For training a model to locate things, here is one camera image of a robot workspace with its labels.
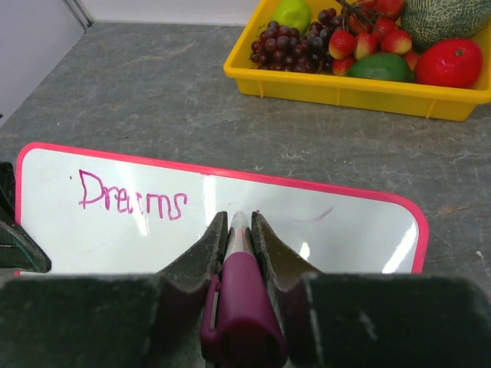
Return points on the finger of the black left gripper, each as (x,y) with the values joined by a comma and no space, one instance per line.
(20,252)
(7,192)

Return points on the left aluminium frame post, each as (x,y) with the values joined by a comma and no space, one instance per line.
(80,13)

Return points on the pink framed whiteboard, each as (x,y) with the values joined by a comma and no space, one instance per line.
(95,212)

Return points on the green avocado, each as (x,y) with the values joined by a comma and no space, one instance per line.
(382,67)

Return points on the yellow plastic fruit bin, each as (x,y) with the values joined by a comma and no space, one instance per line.
(392,97)

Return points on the red strawberry pile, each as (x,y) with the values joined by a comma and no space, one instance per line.
(369,27)

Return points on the white purple whiteboard marker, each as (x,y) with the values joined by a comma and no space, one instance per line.
(239,327)

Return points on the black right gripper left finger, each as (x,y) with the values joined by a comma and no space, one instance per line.
(149,320)

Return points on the green apple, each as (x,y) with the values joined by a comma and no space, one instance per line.
(293,13)

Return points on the dark purple grape bunch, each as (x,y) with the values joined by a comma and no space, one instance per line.
(279,47)

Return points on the red tomato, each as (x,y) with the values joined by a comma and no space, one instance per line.
(455,63)

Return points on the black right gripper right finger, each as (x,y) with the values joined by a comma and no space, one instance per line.
(372,320)

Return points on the green netted melon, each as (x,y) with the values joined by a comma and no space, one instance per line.
(429,22)

